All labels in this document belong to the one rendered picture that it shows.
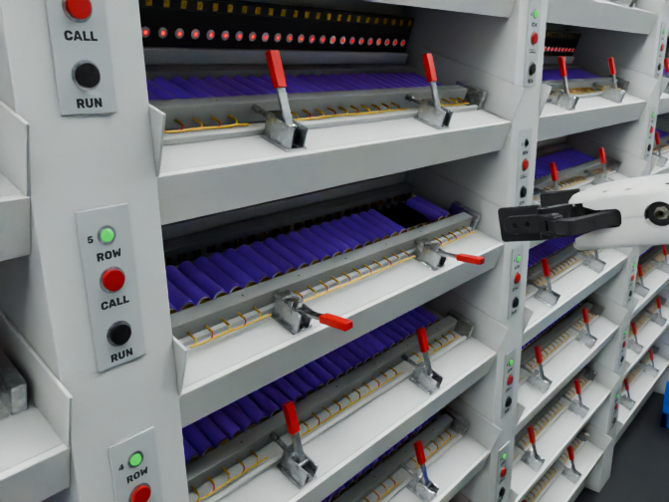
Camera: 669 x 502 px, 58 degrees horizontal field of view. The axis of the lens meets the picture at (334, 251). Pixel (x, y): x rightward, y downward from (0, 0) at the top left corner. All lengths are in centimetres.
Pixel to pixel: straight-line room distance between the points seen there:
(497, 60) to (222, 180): 55
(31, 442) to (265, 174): 28
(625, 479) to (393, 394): 127
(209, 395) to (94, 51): 31
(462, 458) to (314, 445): 39
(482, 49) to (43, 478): 79
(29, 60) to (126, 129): 8
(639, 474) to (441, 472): 111
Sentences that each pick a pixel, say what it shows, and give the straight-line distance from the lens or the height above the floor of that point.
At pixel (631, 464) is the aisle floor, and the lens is 213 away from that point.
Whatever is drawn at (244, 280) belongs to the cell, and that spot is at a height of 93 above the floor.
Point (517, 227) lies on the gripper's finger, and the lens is 56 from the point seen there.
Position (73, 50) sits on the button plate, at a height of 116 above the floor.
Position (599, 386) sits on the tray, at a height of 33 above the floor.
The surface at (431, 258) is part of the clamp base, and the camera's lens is 83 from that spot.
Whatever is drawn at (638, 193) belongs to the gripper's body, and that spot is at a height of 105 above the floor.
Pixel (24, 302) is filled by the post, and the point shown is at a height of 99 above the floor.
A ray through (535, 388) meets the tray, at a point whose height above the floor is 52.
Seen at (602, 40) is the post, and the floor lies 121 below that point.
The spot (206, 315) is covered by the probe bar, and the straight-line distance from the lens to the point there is 59.
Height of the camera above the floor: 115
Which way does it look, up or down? 16 degrees down
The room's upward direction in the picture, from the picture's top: 1 degrees counter-clockwise
